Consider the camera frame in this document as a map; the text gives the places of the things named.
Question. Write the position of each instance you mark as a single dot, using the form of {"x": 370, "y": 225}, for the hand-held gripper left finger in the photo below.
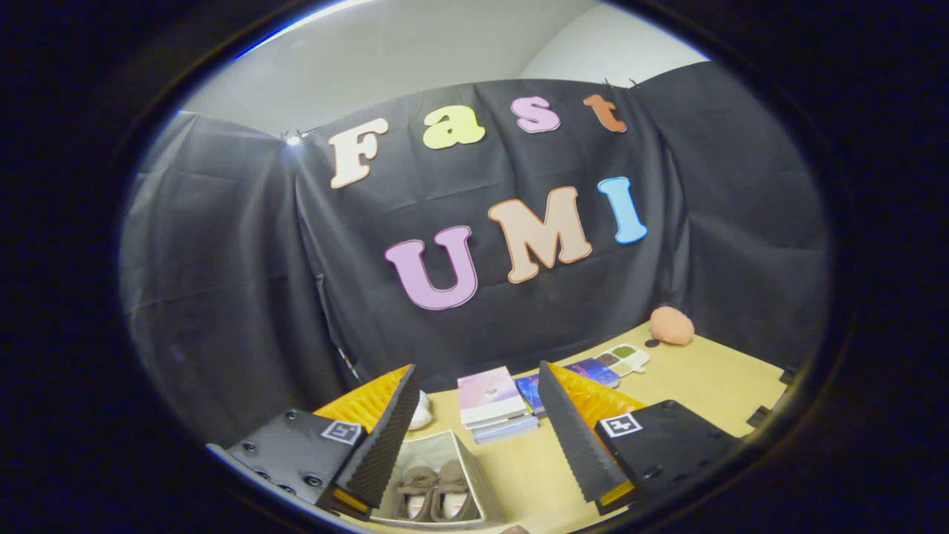
{"x": 385, "y": 437}

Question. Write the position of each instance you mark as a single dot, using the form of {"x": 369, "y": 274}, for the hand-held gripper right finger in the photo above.
{"x": 574, "y": 437}

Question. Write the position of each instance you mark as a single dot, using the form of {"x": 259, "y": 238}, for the brown moccasin shoe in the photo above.
{"x": 456, "y": 489}
{"x": 417, "y": 493}

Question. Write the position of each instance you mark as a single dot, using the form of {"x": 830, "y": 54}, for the grey fabric storage box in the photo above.
{"x": 482, "y": 482}

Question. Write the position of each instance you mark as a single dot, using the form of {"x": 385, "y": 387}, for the small white object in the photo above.
{"x": 421, "y": 411}

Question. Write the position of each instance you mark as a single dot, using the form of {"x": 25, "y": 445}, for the white edged book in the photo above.
{"x": 511, "y": 436}
{"x": 504, "y": 426}

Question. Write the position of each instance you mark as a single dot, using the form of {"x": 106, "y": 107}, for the blue cover book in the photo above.
{"x": 597, "y": 371}

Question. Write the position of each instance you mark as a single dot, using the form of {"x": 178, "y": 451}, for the white compartment tray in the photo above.
{"x": 623, "y": 358}

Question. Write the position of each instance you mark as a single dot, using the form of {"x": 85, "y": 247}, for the pink cover book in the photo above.
{"x": 489, "y": 393}

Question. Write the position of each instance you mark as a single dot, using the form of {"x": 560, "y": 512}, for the orange plush toy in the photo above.
{"x": 672, "y": 326}

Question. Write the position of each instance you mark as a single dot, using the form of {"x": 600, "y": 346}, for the black table clamp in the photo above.
{"x": 758, "y": 417}
{"x": 787, "y": 375}

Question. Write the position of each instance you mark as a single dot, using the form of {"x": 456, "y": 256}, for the black backdrop cloth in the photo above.
{"x": 245, "y": 282}

